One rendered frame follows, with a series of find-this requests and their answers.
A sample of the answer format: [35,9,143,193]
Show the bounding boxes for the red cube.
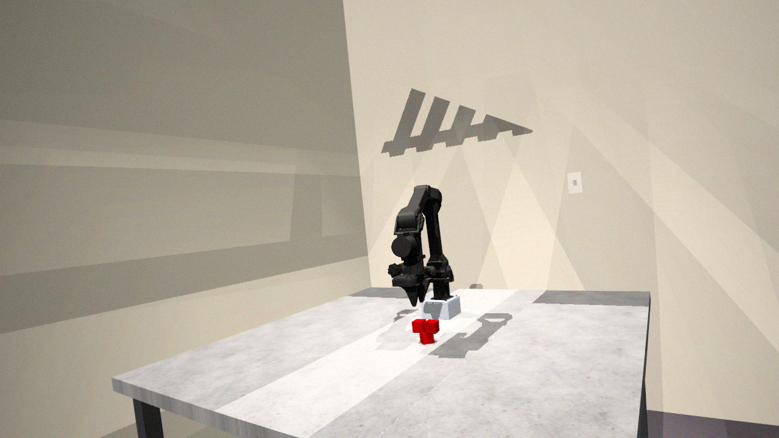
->
[412,319,426,333]
[419,332,435,345]
[425,319,440,334]

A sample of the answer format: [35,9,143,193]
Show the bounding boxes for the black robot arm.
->
[388,185,454,301]

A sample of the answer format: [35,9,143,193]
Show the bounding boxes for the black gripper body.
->
[392,252,436,287]

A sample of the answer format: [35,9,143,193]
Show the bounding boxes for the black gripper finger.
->
[401,283,421,307]
[417,278,432,303]

